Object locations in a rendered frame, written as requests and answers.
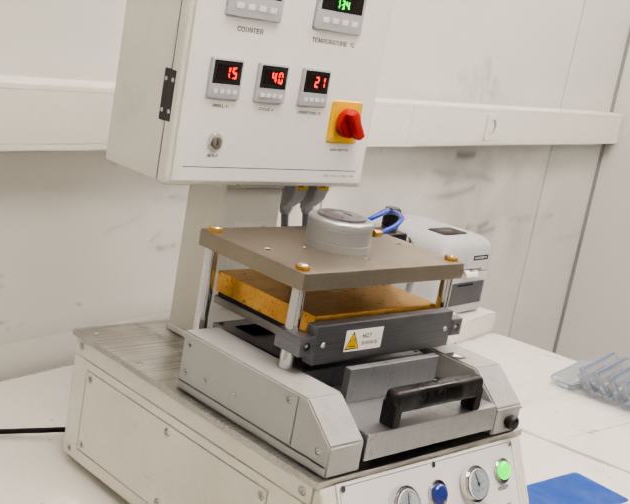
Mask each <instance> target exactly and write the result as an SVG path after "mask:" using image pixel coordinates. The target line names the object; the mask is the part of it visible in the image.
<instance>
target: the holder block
mask: <svg viewBox="0 0 630 504"><path fill-rule="evenodd" d="M214 327H219V328H221V329H223V330H225V331H227V332H229V333H231V334H233V335H234V336H236V337H238V338H240V339H242V340H244V341H246V342H248V343H249V344H251V345H253V346H255V347H257V348H259V349H261V350H262V351H264V352H266V353H268V354H270V355H272V356H274V357H276V358H277V359H279V357H280V351H281V348H279V347H277V346H275V345H274V341H275V335H276V334H275V333H273V332H271V331H269V330H267V329H265V328H263V327H261V326H259V325H257V324H255V323H253V322H251V321H249V320H247V319H240V320H230V321H221V322H214V323H213V328H214ZM417 355H423V353H422V352H420V351H418V350H411V351H405V352H398V353H392V354H385V355H379V356H372V357H366V358H359V359H352V360H346V361H339V362H333V363H326V364H320V365H313V366H311V365H309V364H307V363H305V362H303V361H302V357H296V356H295V357H294V362H293V367H294V368H296V369H298V370H300V371H302V372H304V373H305V374H307V375H309V376H311V377H313V378H315V379H317V380H319V381H320V382H322V383H324V384H326V385H328V386H330V387H334V386H340V385H342V382H343V377H344V372H345V367H348V366H354V365H360V364H367V363H373V362H379V361H386V360H392V359H398V358H404V357H411V356H417Z"/></svg>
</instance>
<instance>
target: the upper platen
mask: <svg viewBox="0 0 630 504"><path fill-rule="evenodd" d="M291 289H292V287H291V286H288V285H286V284H284V283H282V282H280V281H277V280H275V279H273V278H271V277H269V276H267V275H264V274H262V273H260V272H258V271H256V270H253V269H237V270H221V271H219V272H218V279H217V285H216V291H218V294H216V295H215V296H214V303H216V304H218V305H220V306H222V307H224V308H226V309H228V310H230V311H232V312H234V313H236V314H238V315H240V316H242V317H244V318H245V319H247V320H249V321H251V322H253V323H255V324H257V325H259V326H261V327H263V328H265V329H267V330H269V331H271V332H273V333H275V334H276V329H277V326H285V323H286V317H287V312H288V306H289V300H290V295H291ZM432 308H436V303H434V302H431V301H429V300H426V299H424V298H422V297H419V296H417V295H414V294H412V293H410V292H407V291H405V290H402V289H400V288H397V287H395V286H393V285H390V284H389V285H377V286H365V287H353V288H341V289H329V290H317V291H306V296H305V301H304V307H303V312H302V318H301V323H300V329H301V330H303V331H305V332H307V329H308V324H309V322H316V321H325V320H334V319H343V318H351V317H360V316H369V315H378V314H387V313H396V312H405V311H414V310H423V309H432Z"/></svg>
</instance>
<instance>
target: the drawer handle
mask: <svg viewBox="0 0 630 504"><path fill-rule="evenodd" d="M483 382H484V381H483V377H481V376H480V375H477V374H475V373H468V374H463V375H458V376H452V377H447V378H442V379H436V380H431V381H426V382H420V383H415V384H409V385H404V386H399V387H393V388H390V389H388V390H387V393H386V398H385V399H384V400H383V404H382V409H381V414H380V419H379V422H380V423H382V424H384V425H385V426H387V427H389V428H391V429H394V428H398V427H399V424H400V419H401V415H402V413H403V412H407V411H412V410H417V409H421V408H426V407H431V406H435V405H440V404H445V403H449V402H454V401H459V400H461V403H460V404H461V405H463V406H465V407H467V408H469V409H471V410H478V409H479V406H480V402H481V397H482V393H483Z"/></svg>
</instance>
